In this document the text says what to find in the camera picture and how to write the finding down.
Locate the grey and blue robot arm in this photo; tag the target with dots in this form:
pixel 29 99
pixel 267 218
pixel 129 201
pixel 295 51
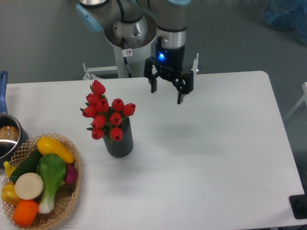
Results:
pixel 169 15

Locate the yellow bell pepper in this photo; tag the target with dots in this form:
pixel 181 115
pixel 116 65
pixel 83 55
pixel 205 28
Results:
pixel 9 194

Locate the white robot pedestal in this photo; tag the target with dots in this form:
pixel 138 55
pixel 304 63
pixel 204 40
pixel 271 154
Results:
pixel 132 45

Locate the green cucumber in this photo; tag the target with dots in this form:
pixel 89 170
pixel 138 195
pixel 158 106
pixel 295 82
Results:
pixel 29 165

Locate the yellow squash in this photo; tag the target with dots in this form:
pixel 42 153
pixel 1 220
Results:
pixel 49 145

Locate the purple radish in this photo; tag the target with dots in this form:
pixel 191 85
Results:
pixel 71 174

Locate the yellow banana tip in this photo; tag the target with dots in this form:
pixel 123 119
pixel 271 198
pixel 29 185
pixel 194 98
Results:
pixel 9 169

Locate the white furniture frame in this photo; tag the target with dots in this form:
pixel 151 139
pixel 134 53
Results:
pixel 298 107

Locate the cream round disc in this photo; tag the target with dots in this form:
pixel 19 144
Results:
pixel 29 186

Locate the black device at table edge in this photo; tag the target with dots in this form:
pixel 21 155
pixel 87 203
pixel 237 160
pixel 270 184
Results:
pixel 299 206

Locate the red tulip bouquet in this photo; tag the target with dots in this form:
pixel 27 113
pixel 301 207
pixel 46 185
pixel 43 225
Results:
pixel 108 119

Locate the woven wicker basket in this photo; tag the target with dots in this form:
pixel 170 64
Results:
pixel 65 198

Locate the green bok choy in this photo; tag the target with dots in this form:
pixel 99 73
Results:
pixel 51 168

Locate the dark grey ribbed vase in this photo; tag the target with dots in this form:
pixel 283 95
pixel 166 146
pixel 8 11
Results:
pixel 122 148

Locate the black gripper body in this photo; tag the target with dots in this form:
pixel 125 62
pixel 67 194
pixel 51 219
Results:
pixel 167 64

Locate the blue handled saucepan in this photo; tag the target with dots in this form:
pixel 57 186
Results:
pixel 12 135

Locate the blue plastic bag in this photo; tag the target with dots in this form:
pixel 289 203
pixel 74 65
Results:
pixel 286 15

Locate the orange fruit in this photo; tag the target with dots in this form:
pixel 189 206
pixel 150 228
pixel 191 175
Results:
pixel 25 213

